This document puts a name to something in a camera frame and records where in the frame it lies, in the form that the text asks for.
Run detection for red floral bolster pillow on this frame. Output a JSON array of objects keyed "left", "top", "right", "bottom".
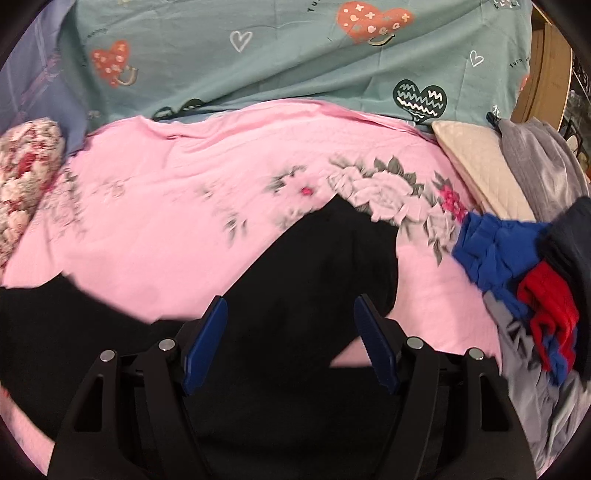
[{"left": 0, "top": 117, "right": 65, "bottom": 268}]

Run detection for pink floral bed sheet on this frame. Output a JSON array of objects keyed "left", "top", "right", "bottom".
[{"left": 0, "top": 98, "right": 509, "bottom": 476}]

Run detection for blue garment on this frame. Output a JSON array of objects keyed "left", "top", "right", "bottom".
[{"left": 452, "top": 213, "right": 567, "bottom": 386}]

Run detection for teal heart print quilt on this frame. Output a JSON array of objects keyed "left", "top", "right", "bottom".
[{"left": 58, "top": 0, "right": 533, "bottom": 130}]

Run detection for grey velvet garment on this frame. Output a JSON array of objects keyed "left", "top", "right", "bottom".
[{"left": 487, "top": 112, "right": 590, "bottom": 222}]

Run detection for wooden headboard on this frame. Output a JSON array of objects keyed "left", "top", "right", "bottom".
[{"left": 511, "top": 5, "right": 573, "bottom": 130}]

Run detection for cream quilted pillow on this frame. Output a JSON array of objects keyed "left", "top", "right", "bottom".
[{"left": 431, "top": 120, "right": 536, "bottom": 222}]

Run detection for dark navy garment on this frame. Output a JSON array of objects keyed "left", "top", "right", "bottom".
[{"left": 540, "top": 197, "right": 591, "bottom": 315}]

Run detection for light grey garment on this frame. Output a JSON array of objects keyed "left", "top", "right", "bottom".
[{"left": 483, "top": 292, "right": 590, "bottom": 475}]

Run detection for red garment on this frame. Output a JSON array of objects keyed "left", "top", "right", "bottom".
[{"left": 517, "top": 261, "right": 579, "bottom": 383}]

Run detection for blue plaid pillow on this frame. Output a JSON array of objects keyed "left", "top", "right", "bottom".
[{"left": 1, "top": 1, "right": 87, "bottom": 155}]

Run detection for black jogger pants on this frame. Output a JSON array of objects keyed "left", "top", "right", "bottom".
[{"left": 1, "top": 198, "right": 399, "bottom": 479}]

